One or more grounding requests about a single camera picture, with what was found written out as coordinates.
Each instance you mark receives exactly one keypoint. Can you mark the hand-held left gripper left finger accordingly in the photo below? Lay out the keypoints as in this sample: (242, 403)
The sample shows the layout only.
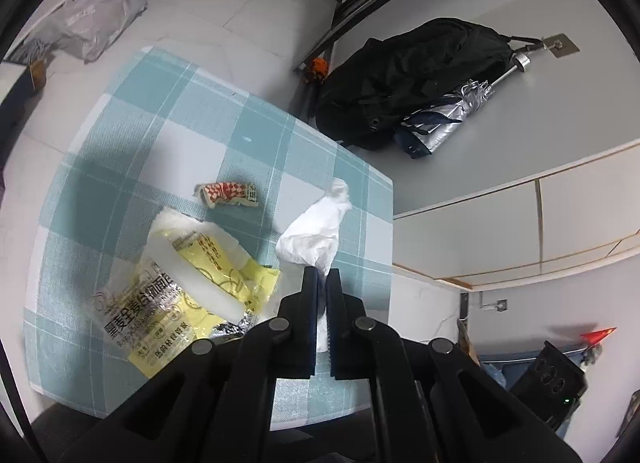
(311, 328)

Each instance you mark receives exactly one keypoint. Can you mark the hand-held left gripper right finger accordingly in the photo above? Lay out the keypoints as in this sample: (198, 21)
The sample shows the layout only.
(334, 338)

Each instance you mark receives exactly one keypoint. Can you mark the white tissue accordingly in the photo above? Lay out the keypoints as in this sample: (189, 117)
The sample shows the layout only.
(315, 228)

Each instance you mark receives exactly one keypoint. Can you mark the yellow plastic food packet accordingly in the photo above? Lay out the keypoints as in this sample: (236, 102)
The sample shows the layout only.
(160, 313)

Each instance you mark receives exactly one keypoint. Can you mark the red checked snack wrapper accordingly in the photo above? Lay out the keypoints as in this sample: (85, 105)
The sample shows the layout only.
(225, 193)

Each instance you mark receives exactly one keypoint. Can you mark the white cabinet with wood trim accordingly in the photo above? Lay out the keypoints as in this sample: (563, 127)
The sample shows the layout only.
(500, 223)

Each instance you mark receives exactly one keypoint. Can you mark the teal checked tablecloth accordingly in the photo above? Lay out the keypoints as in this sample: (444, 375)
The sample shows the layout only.
(150, 153)

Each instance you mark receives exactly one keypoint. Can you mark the silver folded umbrella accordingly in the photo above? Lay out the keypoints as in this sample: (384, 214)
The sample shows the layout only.
(440, 123)

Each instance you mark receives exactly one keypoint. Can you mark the small orange object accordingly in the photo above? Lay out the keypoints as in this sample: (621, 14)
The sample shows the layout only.
(318, 69)

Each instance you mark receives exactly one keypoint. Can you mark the black backpack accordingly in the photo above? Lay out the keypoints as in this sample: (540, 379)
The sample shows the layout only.
(400, 78)

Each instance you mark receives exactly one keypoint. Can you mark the grey plastic bag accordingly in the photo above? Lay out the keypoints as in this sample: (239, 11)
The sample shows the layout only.
(95, 18)

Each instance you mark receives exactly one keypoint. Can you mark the white side table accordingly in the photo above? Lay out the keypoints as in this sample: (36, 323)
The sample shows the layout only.
(12, 78)

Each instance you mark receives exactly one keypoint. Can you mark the striped grey cloth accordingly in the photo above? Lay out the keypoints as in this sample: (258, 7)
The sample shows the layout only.
(30, 50)

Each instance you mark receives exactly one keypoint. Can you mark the wall socket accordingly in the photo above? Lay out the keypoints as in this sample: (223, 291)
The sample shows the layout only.
(494, 305)

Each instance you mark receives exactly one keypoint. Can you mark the metal wall hook plate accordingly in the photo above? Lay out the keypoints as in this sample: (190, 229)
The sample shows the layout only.
(561, 45)

